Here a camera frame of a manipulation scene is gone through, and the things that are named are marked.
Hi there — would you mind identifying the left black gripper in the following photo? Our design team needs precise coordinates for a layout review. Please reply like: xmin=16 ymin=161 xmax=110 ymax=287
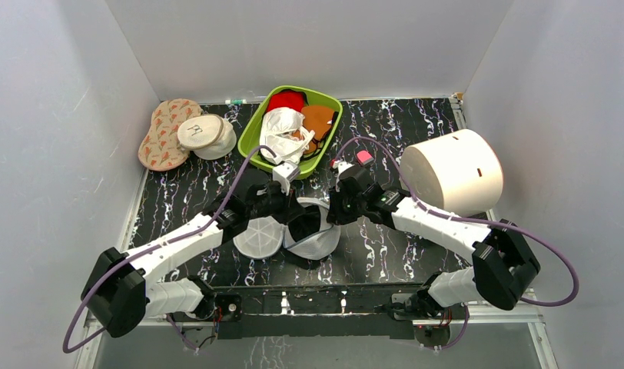
xmin=247 ymin=180 xmax=305 ymax=226

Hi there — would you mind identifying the white mesh laundry bag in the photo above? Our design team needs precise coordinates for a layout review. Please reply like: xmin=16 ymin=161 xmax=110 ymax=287
xmin=233 ymin=198 xmax=340 ymax=261

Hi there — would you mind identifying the white bra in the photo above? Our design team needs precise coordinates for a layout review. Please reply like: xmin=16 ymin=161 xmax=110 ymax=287
xmin=259 ymin=108 xmax=314 ymax=165

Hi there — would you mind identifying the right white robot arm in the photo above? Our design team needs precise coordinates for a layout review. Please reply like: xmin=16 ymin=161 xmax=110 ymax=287
xmin=327 ymin=161 xmax=540 ymax=319

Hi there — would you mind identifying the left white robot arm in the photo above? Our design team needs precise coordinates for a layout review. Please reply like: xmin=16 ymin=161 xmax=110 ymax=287
xmin=81 ymin=165 xmax=304 ymax=337

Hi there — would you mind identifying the cream round laundry bag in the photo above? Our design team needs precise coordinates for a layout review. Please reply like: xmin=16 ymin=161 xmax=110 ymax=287
xmin=178 ymin=114 xmax=237 ymax=161

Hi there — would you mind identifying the orange black bra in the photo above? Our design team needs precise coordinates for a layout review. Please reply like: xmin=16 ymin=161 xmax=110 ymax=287
xmin=301 ymin=105 xmax=338 ymax=160

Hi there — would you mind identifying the red bra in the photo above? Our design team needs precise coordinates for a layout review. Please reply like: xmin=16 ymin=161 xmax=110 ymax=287
xmin=265 ymin=88 xmax=307 ymax=112

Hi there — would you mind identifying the floral beige laundry bag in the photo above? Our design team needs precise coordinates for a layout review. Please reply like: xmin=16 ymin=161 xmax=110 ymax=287
xmin=138 ymin=98 xmax=202 ymax=171

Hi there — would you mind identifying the large white cylinder bag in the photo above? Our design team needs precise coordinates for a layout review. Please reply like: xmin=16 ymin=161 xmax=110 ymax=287
xmin=399 ymin=129 xmax=503 ymax=217

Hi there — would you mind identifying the small pink eraser block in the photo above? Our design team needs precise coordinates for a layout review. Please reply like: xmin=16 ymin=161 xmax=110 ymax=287
xmin=356 ymin=150 xmax=374 ymax=168

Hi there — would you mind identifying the green plastic tray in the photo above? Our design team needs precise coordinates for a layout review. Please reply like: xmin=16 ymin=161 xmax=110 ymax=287
xmin=237 ymin=85 xmax=343 ymax=179

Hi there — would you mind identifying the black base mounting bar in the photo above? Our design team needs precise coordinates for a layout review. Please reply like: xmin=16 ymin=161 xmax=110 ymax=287
xmin=170 ymin=283 xmax=466 ymax=344

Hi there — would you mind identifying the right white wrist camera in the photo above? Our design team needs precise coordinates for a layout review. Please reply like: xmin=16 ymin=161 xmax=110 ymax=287
xmin=330 ymin=159 xmax=354 ymax=178

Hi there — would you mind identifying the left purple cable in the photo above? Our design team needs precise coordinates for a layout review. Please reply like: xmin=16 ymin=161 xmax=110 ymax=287
xmin=62 ymin=145 xmax=280 ymax=355

